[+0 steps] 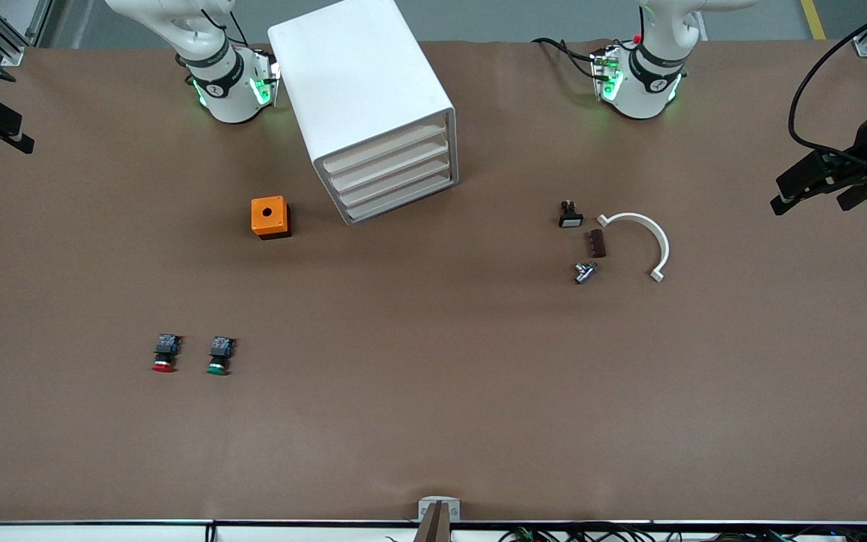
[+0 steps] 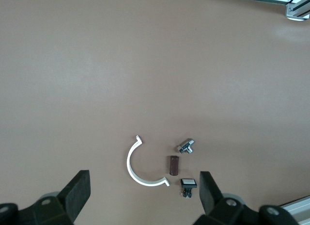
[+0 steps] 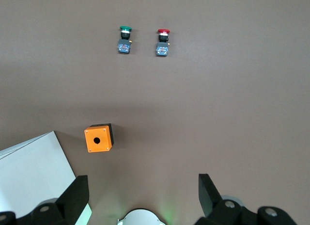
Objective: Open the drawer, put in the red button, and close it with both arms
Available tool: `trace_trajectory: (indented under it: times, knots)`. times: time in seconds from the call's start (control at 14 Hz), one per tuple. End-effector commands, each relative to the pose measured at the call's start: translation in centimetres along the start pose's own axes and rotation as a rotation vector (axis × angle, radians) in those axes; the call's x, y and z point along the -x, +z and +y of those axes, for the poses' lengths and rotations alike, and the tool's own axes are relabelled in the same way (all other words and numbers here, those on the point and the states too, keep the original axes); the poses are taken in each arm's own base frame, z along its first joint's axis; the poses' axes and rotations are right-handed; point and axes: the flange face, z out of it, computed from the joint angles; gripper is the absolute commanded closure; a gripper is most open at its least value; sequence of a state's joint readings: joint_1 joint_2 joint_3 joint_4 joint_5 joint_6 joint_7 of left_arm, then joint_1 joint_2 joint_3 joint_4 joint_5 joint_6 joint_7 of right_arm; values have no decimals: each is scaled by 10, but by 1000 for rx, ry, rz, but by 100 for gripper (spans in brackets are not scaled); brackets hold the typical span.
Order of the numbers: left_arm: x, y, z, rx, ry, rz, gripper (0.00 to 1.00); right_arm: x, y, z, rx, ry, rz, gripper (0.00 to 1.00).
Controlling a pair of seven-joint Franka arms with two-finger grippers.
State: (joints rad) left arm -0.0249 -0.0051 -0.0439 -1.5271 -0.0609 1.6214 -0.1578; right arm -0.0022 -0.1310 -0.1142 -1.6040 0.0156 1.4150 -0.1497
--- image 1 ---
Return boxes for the black arm base cables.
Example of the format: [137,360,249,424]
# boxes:
[531,36,604,80]

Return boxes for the grey metal mounting bracket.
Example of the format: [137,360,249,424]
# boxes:
[417,495,462,524]

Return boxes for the brown table cover mat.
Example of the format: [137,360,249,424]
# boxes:
[0,38,867,524]

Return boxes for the white curved plastic arc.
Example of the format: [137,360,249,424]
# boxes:
[597,212,671,283]

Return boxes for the red mushroom push button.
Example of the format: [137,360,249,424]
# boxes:
[152,333,183,374]

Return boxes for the orange button enclosure box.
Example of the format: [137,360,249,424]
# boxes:
[251,196,293,240]

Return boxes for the green mushroom push button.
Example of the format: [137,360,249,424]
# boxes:
[205,336,237,376]

